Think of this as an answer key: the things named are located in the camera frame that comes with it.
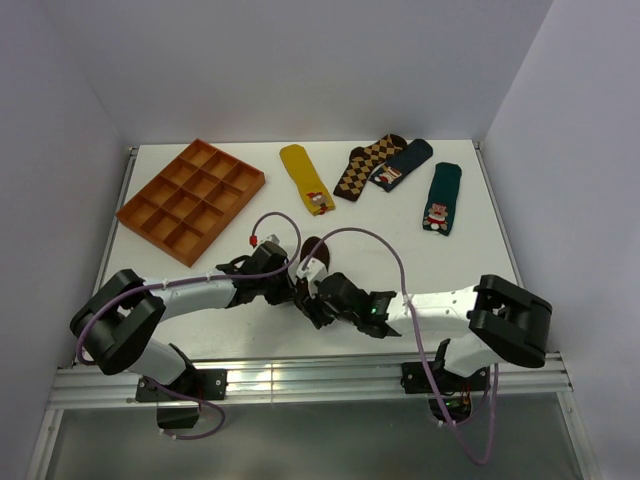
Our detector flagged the brown striped-cuff sock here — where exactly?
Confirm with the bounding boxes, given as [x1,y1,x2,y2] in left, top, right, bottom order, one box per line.
[300,236,330,269]

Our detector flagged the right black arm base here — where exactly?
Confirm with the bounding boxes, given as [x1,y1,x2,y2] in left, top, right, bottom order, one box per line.
[397,360,489,426]

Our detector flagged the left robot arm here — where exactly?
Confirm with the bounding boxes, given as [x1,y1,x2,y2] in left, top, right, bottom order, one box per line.
[70,237,293,399]

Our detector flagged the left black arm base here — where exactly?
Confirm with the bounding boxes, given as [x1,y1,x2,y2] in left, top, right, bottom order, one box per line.
[135,369,227,439]

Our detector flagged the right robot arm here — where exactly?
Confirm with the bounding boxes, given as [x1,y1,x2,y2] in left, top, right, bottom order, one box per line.
[295,269,552,390]

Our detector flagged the orange compartment tray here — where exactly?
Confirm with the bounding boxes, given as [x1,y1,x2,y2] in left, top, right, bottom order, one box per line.
[116,139,265,267]

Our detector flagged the navy blue cartoon sock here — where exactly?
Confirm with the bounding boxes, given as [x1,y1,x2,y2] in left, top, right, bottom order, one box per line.
[369,139,434,192]

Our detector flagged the yellow cartoon sock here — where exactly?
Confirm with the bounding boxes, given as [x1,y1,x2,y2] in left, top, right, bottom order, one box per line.
[279,144,335,216]

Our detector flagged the dark green cartoon sock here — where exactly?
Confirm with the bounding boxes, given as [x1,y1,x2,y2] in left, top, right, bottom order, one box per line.
[422,162,462,236]

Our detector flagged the brown argyle sock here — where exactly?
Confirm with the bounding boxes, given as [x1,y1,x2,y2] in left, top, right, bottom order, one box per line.
[333,134,408,202]

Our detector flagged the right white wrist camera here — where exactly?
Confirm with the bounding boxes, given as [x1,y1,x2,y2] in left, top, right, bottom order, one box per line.
[296,257,328,284]

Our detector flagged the aluminium frame rail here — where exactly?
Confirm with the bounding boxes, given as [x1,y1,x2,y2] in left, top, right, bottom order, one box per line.
[47,353,573,410]

